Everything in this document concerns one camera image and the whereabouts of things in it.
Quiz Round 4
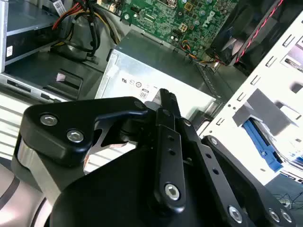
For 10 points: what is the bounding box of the hard disk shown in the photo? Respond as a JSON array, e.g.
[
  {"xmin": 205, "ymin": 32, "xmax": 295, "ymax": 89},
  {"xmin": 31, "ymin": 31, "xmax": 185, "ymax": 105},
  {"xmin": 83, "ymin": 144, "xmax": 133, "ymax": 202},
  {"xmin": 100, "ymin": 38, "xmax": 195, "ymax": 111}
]
[{"xmin": 242, "ymin": 117, "xmax": 303, "ymax": 175}]

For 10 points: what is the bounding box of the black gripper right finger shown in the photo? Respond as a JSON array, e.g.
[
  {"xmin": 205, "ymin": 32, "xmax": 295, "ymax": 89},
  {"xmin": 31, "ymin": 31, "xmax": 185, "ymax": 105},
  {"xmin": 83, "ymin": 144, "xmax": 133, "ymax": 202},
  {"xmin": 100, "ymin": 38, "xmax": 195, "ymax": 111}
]
[{"xmin": 170, "ymin": 92, "xmax": 298, "ymax": 227}]

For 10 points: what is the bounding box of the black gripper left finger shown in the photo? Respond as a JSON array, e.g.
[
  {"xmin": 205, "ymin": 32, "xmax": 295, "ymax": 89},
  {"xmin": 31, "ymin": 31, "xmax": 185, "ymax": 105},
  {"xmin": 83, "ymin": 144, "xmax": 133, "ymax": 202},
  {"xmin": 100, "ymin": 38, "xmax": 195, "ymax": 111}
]
[{"xmin": 11, "ymin": 88, "xmax": 188, "ymax": 213}]

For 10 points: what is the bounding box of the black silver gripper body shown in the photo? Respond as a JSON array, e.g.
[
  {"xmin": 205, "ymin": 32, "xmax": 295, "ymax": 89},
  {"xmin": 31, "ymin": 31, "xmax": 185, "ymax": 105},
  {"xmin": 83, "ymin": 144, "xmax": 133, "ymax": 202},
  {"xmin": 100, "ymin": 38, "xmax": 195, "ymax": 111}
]
[{"xmin": 10, "ymin": 139, "xmax": 229, "ymax": 227}]

